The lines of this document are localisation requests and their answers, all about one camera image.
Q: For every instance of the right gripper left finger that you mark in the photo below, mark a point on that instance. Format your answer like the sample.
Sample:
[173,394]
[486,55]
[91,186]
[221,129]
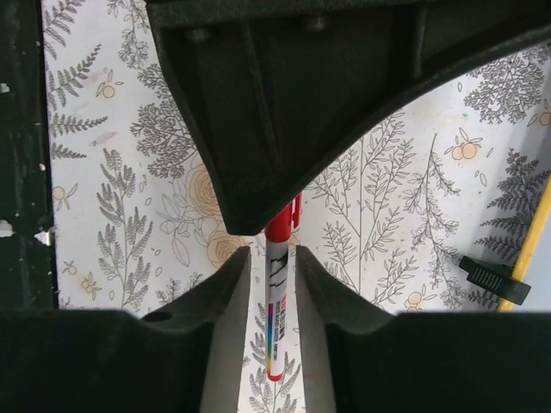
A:
[201,340]

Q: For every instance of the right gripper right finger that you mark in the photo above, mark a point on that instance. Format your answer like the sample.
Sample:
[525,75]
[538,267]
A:
[333,320]

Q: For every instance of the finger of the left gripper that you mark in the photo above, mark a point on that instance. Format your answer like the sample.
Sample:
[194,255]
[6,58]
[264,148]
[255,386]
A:
[272,92]

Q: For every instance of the red whiteboard marker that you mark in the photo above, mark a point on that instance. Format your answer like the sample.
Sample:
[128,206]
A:
[278,233]

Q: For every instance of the yellow framed whiteboard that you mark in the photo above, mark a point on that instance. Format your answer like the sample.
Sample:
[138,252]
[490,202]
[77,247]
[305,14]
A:
[533,264]

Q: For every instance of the floral table mat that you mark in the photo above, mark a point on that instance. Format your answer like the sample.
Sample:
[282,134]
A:
[459,172]

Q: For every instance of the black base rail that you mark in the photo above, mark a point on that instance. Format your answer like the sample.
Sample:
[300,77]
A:
[28,267]

